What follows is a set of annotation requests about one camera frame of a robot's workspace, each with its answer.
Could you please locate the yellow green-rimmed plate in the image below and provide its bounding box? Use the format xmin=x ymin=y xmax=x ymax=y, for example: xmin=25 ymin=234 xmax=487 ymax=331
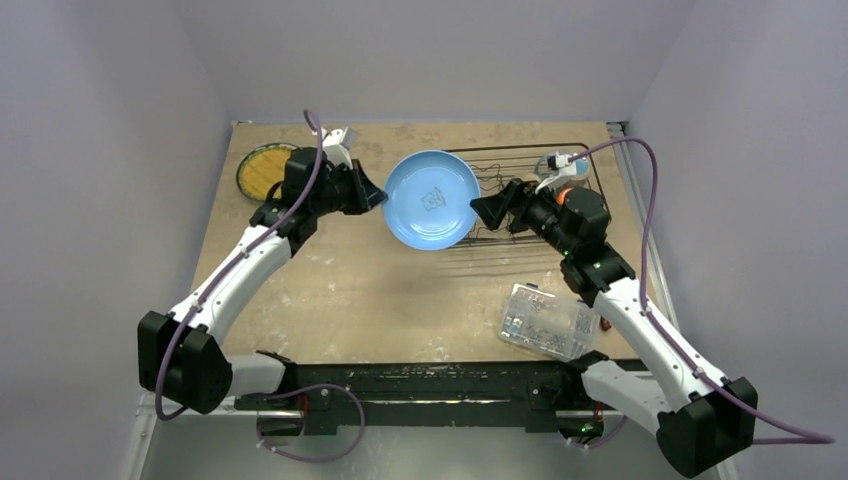
xmin=236 ymin=142 xmax=297 ymax=201

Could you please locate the black base frame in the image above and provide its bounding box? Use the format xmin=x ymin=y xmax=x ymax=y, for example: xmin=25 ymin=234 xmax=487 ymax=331
xmin=234 ymin=360 xmax=621 ymax=439

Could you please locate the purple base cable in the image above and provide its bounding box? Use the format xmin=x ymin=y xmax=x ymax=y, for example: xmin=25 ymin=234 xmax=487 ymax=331
xmin=566 ymin=415 xmax=627 ymax=452
xmin=255 ymin=384 xmax=367 ymax=466

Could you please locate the clear plastic screw box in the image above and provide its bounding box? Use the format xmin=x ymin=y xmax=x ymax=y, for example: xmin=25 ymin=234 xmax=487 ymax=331
xmin=498 ymin=283 xmax=600 ymax=362

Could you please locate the aluminium rail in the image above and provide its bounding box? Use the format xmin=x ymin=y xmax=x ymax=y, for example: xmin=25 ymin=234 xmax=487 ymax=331
xmin=612 ymin=144 xmax=740 ymax=480

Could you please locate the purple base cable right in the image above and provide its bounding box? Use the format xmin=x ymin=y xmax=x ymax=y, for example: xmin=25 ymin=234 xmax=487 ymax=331
xmin=566 ymin=415 xmax=627 ymax=452

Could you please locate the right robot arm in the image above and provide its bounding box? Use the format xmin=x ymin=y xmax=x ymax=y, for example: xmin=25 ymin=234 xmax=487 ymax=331
xmin=470 ymin=179 xmax=758 ymax=478

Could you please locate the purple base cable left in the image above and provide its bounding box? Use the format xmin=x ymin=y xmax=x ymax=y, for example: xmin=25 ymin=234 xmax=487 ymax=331
xmin=255 ymin=384 xmax=367 ymax=466

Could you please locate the light blue plate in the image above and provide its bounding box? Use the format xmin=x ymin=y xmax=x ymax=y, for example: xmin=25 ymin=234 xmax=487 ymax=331
xmin=382 ymin=150 xmax=481 ymax=251

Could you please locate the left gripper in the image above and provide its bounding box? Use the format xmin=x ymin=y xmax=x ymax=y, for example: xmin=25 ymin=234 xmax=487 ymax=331
xmin=310 ymin=159 xmax=387 ymax=218

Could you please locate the orange cup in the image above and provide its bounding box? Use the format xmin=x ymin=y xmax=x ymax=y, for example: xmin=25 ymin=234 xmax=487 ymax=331
xmin=555 ymin=187 xmax=573 ymax=206

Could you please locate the blue butterfly mug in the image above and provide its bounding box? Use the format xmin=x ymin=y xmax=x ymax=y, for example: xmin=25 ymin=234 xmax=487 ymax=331
xmin=541 ymin=150 xmax=590 ymax=179

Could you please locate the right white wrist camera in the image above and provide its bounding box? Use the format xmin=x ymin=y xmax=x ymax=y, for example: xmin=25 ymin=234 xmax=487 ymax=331
xmin=535 ymin=150 xmax=578 ymax=193

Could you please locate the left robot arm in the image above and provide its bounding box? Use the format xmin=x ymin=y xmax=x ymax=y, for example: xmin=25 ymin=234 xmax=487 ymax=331
xmin=137 ymin=147 xmax=388 ymax=418

